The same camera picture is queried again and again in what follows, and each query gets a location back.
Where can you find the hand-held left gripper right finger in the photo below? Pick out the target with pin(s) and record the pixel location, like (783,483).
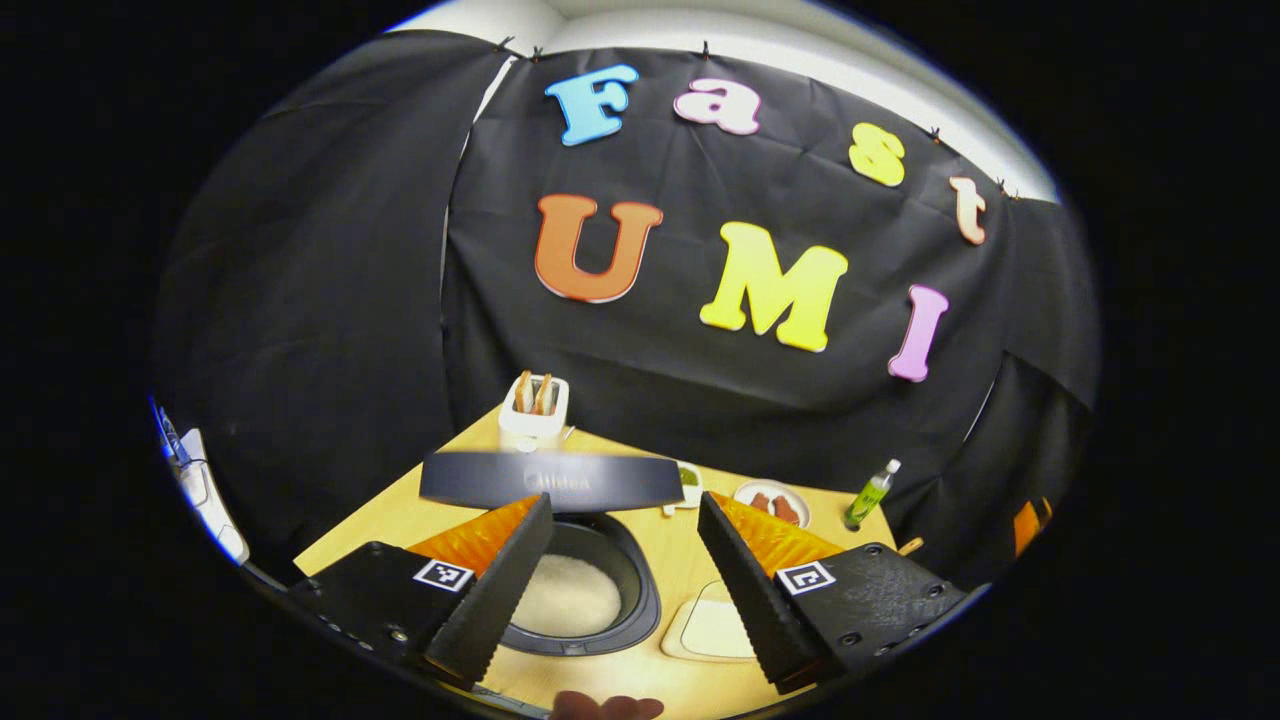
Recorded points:
(750,600)

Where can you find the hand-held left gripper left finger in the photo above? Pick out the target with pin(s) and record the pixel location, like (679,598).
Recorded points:
(510,590)

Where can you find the white rice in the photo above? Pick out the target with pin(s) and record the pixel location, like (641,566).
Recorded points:
(570,600)

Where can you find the dark grey rice cooker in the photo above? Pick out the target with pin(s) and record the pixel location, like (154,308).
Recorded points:
(550,480)

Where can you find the white chopstick holder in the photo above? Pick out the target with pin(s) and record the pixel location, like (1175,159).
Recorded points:
(533,430)

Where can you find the wooden spoon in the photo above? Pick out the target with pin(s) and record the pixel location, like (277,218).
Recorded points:
(911,546)

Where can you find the brown meat piece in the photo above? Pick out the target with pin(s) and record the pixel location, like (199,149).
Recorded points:
(762,503)
(786,510)

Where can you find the white round plate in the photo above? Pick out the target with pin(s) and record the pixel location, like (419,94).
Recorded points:
(745,490)

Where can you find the white divided dish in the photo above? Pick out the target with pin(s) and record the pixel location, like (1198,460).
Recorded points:
(688,480)

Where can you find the green drink bottle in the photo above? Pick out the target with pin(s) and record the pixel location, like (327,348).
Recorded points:
(868,500)

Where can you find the white desk equipment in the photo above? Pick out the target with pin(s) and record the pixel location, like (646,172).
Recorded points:
(205,490)

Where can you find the black backdrop cloth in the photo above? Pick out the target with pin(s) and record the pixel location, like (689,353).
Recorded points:
(320,300)

